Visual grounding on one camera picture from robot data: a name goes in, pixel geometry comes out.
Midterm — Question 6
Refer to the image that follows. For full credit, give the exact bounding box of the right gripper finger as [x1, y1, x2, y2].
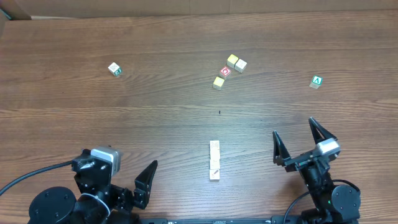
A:
[308, 117, 338, 144]
[272, 131, 291, 165]

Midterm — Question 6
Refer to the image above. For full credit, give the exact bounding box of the yellow block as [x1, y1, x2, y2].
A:
[210, 150, 221, 160]
[213, 77, 224, 90]
[226, 54, 239, 68]

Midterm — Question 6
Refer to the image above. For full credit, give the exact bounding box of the white block red M side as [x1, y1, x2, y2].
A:
[210, 159, 220, 170]

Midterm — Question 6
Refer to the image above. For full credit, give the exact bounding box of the white block blue side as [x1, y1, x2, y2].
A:
[210, 140, 220, 151]

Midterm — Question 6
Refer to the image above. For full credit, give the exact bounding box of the white block red mark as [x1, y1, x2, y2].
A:
[209, 169, 220, 181]

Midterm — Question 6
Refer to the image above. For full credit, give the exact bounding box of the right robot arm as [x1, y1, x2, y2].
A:
[272, 117, 361, 223]

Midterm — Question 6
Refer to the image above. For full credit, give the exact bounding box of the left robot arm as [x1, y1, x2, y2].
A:
[29, 146, 158, 224]

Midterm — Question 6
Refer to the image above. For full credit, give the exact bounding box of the green letter A block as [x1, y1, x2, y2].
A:
[309, 75, 323, 89]

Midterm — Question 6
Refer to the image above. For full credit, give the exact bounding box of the white block far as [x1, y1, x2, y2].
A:
[234, 58, 247, 73]

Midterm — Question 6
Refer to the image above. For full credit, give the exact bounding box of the red circle block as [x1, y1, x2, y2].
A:
[219, 66, 231, 80]

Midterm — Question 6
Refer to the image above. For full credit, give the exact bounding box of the white block green side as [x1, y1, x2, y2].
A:
[108, 62, 122, 77]

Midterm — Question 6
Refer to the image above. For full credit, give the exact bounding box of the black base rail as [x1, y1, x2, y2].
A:
[136, 214, 358, 224]

